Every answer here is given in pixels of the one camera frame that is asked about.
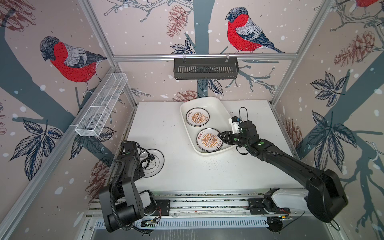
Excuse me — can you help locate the white wire mesh shelf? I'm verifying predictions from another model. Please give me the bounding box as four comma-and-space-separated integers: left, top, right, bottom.
75, 73, 128, 137

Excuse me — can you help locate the orange sunburst plate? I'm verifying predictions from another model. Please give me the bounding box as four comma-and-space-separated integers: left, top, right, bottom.
197, 128, 224, 153
186, 108, 210, 127

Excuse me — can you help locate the horizontal aluminium frame bar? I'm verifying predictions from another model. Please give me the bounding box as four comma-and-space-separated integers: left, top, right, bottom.
113, 53, 298, 63

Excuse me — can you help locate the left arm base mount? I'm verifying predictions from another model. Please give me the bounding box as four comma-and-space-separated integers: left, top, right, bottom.
144, 200, 171, 217

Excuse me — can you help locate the black wall-mounted basket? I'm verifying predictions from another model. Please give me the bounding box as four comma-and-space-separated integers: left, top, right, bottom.
174, 58, 239, 80

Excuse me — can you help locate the white plastic bin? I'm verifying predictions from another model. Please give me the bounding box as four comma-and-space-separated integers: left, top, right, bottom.
180, 97, 235, 157

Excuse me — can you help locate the white flower plate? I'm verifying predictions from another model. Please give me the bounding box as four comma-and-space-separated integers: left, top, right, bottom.
144, 149, 165, 178

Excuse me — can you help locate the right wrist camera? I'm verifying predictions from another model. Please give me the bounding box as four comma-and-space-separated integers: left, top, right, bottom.
229, 117, 240, 134

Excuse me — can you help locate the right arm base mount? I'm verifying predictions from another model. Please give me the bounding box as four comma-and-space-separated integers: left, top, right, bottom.
247, 198, 291, 215

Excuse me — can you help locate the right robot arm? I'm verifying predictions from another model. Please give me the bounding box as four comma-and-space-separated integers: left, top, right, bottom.
218, 121, 348, 223

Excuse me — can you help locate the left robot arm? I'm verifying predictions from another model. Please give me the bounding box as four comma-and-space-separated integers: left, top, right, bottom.
99, 141, 157, 235

